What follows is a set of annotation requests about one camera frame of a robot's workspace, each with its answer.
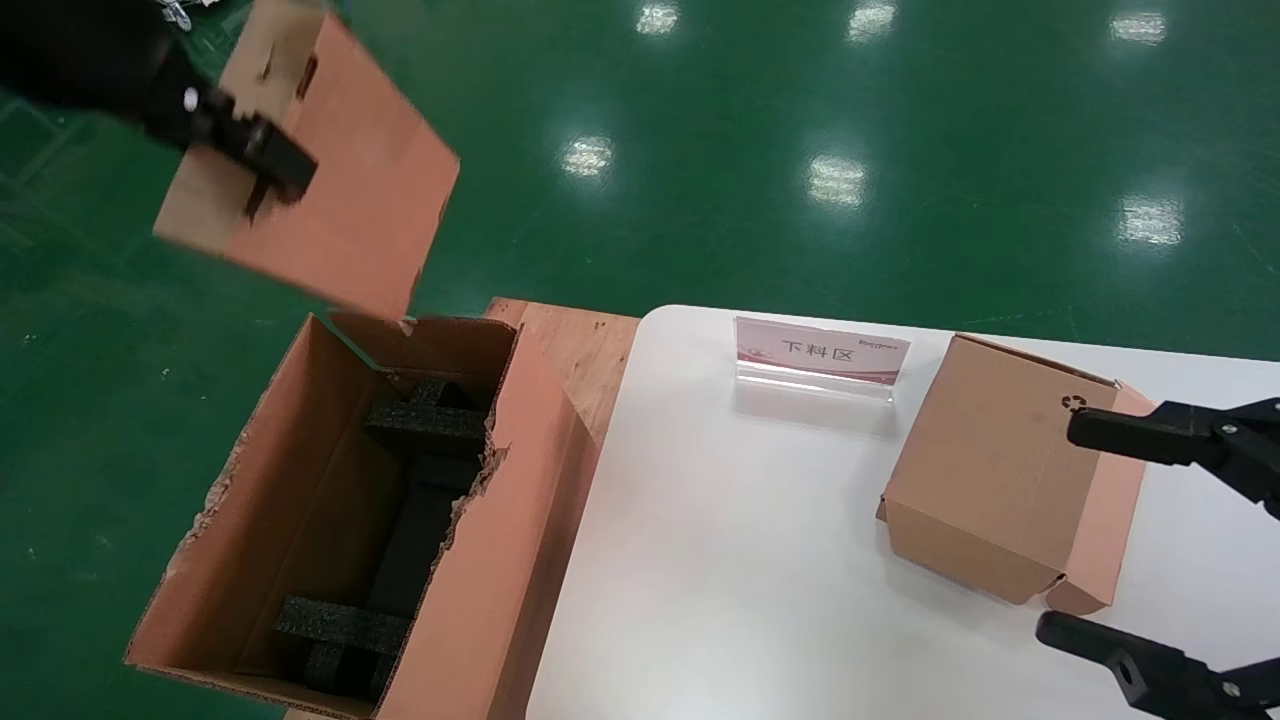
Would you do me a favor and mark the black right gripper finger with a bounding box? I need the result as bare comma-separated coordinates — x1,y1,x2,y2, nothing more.
1067,398,1280,519
1035,612,1280,720

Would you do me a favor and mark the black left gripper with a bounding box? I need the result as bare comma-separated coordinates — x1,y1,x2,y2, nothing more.
0,0,319,206

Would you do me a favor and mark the small plain cardboard box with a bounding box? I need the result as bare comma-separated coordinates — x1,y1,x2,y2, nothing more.
152,0,461,321

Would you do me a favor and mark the cardboard box with recycle mark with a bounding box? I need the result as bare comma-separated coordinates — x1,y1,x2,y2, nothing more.
877,333,1153,616

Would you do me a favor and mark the big open cardboard box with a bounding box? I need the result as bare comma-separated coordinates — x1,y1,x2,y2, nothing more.
125,312,601,720

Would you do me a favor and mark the clear acrylic sign pink label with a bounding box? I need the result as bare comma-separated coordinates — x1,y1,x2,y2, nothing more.
733,316,912,406

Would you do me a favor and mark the wooden pallet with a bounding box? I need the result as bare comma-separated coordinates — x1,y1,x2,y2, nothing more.
483,297,641,451

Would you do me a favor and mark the long black foam insert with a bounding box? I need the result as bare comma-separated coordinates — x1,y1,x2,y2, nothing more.
365,455,481,616

